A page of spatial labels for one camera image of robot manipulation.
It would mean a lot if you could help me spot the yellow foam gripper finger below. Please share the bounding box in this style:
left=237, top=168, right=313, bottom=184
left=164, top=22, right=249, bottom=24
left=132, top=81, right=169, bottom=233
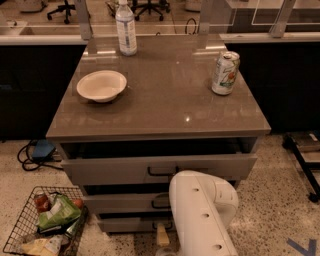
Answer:
left=156, top=223, right=170, bottom=247

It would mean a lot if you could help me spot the grey bottom drawer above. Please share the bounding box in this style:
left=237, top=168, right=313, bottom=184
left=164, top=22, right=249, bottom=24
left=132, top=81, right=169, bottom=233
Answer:
left=98, top=215, right=175, bottom=233

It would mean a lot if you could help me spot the grey drawer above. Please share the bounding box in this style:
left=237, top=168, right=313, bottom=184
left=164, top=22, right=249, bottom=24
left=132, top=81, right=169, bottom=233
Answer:
left=98, top=215, right=175, bottom=233
left=62, top=153, right=257, bottom=185
left=82, top=190, right=239, bottom=215

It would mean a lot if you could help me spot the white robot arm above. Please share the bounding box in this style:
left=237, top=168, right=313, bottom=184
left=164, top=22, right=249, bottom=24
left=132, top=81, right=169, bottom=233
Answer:
left=155, top=170, right=239, bottom=256

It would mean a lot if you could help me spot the grey middle drawer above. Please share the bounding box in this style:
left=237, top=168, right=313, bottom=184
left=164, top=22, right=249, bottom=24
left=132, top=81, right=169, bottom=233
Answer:
left=82, top=190, right=239, bottom=215

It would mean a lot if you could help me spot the grey top drawer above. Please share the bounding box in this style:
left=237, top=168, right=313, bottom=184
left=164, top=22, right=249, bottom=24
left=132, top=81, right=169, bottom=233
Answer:
left=62, top=153, right=257, bottom=185

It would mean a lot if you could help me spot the grey three-drawer cabinet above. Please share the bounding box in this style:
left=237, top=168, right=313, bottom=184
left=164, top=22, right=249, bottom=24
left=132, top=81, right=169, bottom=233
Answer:
left=45, top=34, right=272, bottom=235

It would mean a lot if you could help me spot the red apple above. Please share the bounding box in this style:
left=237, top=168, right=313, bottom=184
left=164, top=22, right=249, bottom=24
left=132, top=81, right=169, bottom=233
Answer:
left=73, top=199, right=84, bottom=209

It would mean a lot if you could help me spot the green chip bag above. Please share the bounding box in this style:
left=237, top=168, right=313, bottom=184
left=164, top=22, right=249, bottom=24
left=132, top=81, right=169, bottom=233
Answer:
left=37, top=194, right=81, bottom=230

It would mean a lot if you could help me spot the yellow snack packet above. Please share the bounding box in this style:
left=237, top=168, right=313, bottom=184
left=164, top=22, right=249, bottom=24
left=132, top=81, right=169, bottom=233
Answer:
left=21, top=235, right=63, bottom=256

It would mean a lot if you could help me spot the red soda can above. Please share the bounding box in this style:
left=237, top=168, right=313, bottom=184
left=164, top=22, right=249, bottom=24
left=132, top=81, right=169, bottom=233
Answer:
left=34, top=191, right=51, bottom=213

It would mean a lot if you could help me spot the blue foot pedal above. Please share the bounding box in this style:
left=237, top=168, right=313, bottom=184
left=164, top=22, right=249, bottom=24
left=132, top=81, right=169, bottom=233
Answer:
left=32, top=139, right=55, bottom=161

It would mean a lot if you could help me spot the white paper bowl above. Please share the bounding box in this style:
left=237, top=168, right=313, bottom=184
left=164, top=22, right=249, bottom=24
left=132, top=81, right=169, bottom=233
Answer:
left=77, top=70, right=127, bottom=103

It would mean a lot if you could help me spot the white green soda can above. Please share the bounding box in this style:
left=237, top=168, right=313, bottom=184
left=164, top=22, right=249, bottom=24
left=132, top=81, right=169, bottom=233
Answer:
left=212, top=51, right=240, bottom=95

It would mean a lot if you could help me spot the clear plastic water bottle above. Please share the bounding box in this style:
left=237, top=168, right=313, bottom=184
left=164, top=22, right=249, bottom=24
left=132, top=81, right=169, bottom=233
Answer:
left=116, top=0, right=137, bottom=56

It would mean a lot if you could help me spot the black office chair right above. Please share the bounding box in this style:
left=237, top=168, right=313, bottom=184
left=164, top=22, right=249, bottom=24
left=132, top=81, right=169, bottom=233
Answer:
left=131, top=0, right=171, bottom=21

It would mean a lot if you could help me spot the black office chair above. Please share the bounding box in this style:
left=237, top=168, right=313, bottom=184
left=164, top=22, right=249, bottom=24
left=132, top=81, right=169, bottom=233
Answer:
left=131, top=0, right=171, bottom=21
left=47, top=0, right=91, bottom=25

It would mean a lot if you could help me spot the black office chair left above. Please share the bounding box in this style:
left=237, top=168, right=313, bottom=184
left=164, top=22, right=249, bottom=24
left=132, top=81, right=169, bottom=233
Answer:
left=47, top=0, right=91, bottom=25

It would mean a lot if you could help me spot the black wire basket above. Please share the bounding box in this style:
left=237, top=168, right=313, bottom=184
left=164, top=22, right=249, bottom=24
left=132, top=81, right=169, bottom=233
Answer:
left=3, top=186, right=88, bottom=256

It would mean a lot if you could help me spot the black rolling cart frame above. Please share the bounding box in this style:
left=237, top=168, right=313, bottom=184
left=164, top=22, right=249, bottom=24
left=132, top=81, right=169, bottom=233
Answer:
left=282, top=131, right=320, bottom=203

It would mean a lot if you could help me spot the black floor cable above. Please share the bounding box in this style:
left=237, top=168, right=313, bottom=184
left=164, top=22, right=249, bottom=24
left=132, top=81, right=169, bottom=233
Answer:
left=17, top=139, right=64, bottom=172

